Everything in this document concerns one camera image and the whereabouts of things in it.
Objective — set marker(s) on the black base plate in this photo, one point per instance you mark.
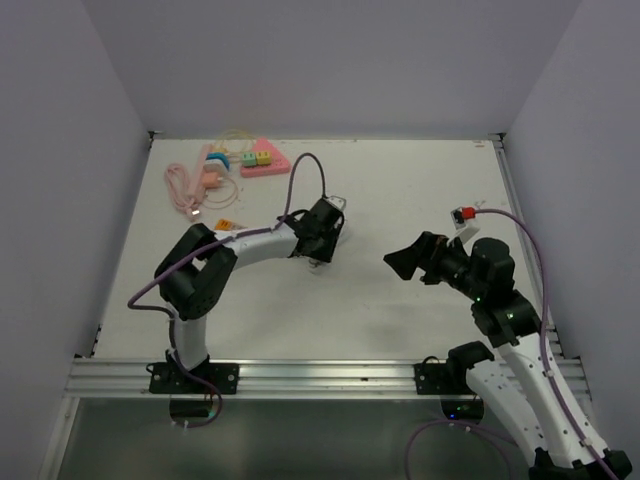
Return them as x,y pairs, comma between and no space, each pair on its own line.
166,378
433,376

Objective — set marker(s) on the orange power strip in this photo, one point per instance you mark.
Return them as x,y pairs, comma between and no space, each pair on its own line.
227,225

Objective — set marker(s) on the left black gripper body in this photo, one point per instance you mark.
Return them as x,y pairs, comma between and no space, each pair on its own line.
323,251

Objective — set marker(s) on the pink long power strip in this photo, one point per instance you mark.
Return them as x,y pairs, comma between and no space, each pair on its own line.
195,180

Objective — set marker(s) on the yellow USB charger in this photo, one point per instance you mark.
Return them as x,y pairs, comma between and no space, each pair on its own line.
263,158

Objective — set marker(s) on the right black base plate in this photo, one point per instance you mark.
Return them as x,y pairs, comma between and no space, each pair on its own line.
433,376

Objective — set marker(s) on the blue plug adapter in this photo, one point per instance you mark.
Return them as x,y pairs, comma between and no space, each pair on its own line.
219,155

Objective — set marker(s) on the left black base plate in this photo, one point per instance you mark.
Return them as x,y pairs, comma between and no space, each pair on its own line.
166,378

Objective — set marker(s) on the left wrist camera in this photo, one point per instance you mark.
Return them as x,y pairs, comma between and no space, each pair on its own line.
338,202

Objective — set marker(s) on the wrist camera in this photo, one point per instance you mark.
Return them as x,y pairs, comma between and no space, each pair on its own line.
465,223
338,202

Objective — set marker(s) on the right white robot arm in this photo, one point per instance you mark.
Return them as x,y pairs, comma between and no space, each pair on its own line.
514,372

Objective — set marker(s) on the aluminium rail frame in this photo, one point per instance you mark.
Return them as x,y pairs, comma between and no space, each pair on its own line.
259,380

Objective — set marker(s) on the pink triangular power strip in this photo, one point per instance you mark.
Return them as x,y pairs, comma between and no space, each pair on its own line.
280,164

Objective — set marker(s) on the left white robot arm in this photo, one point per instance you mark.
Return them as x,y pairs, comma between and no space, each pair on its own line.
194,274

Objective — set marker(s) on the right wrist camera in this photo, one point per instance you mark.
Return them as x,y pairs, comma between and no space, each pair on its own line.
465,223

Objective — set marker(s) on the green USB charger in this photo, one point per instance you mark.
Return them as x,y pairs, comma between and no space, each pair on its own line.
249,159

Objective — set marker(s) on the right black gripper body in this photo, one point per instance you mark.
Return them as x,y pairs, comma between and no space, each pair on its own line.
447,265

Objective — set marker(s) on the peach USB charger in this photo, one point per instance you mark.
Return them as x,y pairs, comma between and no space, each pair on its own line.
211,180

